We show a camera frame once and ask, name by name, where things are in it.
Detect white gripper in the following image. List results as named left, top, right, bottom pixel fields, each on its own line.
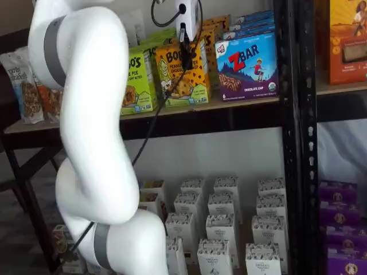
left=174, top=0, right=199, bottom=69

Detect orange Bobo's oat bites box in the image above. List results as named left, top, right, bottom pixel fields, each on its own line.
left=197, top=28, right=217, bottom=89
left=202, top=14, right=231, bottom=29
left=200, top=21, right=227, bottom=41
left=154, top=41, right=212, bottom=108

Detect wooden shelf board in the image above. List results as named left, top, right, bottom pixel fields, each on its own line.
left=4, top=96, right=280, bottom=135
left=315, top=81, right=367, bottom=96

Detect blue Zbar chocolate chip box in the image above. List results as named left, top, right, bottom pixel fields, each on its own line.
left=236, top=10, right=275, bottom=23
left=222, top=24, right=276, bottom=41
left=214, top=32, right=279, bottom=101
left=229, top=17, right=275, bottom=31

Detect white carton with colourful top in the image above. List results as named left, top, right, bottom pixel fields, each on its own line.
left=139, top=179, right=167, bottom=203
left=139, top=192, right=161, bottom=213

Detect large orange snack box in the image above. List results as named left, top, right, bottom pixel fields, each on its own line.
left=326, top=0, right=367, bottom=85

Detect white cartons on lower shelf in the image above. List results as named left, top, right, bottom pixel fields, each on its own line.
left=183, top=217, right=256, bottom=275

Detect purple snack box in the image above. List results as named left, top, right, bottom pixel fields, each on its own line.
left=319, top=179, right=358, bottom=204
left=319, top=200, right=362, bottom=227
left=325, top=225, right=367, bottom=250
left=326, top=247, right=367, bottom=275

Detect small white snack box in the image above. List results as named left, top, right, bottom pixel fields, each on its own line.
left=58, top=249, right=87, bottom=274

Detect white granola bag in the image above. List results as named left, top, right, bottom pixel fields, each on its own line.
left=127, top=17, right=138, bottom=48
left=134, top=10, right=146, bottom=45

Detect white patterned carton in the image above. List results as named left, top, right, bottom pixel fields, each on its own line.
left=257, top=177, right=287, bottom=198
left=180, top=178, right=206, bottom=195
left=174, top=191, right=203, bottom=215
left=197, top=238, right=233, bottom=275
left=245, top=242, right=282, bottom=275
left=251, top=214, right=287, bottom=246
left=165, top=211, right=197, bottom=254
left=208, top=192, right=236, bottom=217
left=205, top=214, right=240, bottom=269
left=213, top=176, right=240, bottom=197
left=165, top=237, right=189, bottom=275
left=256, top=194, right=287, bottom=218

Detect orange label granola bag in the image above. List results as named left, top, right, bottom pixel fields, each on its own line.
left=34, top=81, right=64, bottom=123

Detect blue label granola bag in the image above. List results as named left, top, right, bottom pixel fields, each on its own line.
left=0, top=51, right=45, bottom=124

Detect brown patterned snack bag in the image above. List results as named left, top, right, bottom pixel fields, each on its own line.
left=51, top=225, right=72, bottom=254

